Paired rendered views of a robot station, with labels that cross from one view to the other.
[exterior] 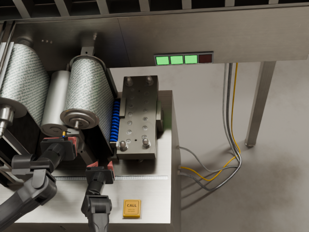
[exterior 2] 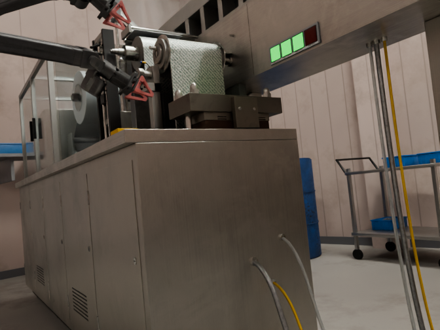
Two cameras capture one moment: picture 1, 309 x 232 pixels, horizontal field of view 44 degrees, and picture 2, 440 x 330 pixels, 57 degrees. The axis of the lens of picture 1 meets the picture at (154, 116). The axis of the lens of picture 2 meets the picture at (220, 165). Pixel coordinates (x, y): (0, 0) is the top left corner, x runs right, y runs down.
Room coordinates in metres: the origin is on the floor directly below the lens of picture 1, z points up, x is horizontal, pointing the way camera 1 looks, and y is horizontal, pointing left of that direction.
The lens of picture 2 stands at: (-0.21, -0.95, 0.71)
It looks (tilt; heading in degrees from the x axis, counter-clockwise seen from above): 3 degrees up; 44
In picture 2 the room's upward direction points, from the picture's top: 6 degrees counter-clockwise
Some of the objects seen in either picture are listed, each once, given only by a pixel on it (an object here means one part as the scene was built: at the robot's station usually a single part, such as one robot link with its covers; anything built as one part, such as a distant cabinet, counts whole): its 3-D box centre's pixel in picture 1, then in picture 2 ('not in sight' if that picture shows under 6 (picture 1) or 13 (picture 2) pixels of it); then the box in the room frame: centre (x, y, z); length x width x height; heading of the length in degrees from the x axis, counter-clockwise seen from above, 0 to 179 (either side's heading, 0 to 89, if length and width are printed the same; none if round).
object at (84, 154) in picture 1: (83, 152); (152, 105); (0.76, 0.32, 1.05); 0.06 x 0.05 x 0.31; 167
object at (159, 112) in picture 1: (160, 116); (245, 112); (0.90, -0.03, 0.97); 0.10 x 0.03 x 0.11; 167
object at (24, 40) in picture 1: (23, 48); not in sight; (1.13, 0.46, 1.34); 0.07 x 0.07 x 0.07; 77
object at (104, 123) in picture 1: (106, 110); (199, 86); (0.90, 0.19, 1.11); 0.23 x 0.01 x 0.18; 167
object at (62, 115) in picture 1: (79, 118); (162, 54); (0.79, 0.28, 1.25); 0.15 x 0.01 x 0.15; 77
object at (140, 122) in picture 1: (139, 115); (226, 108); (0.91, 0.07, 1.00); 0.40 x 0.16 x 0.06; 167
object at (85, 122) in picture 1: (79, 121); (158, 54); (0.78, 0.28, 1.25); 0.07 x 0.02 x 0.07; 77
